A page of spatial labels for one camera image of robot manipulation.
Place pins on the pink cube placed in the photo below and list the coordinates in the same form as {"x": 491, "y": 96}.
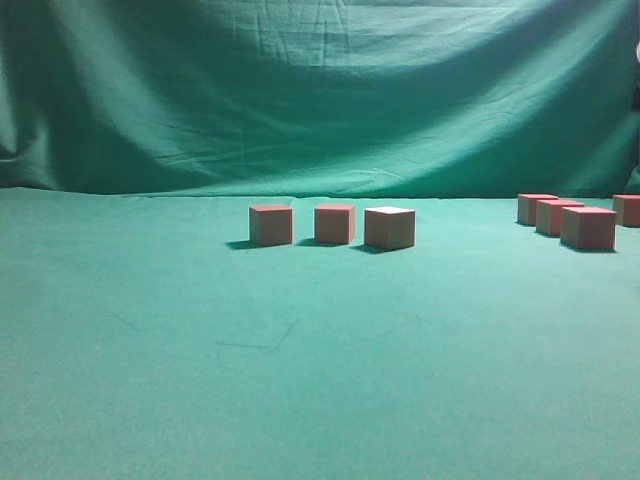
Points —
{"x": 271, "y": 224}

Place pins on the green cloth backdrop and cover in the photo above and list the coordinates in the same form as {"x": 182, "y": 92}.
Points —
{"x": 144, "y": 336}

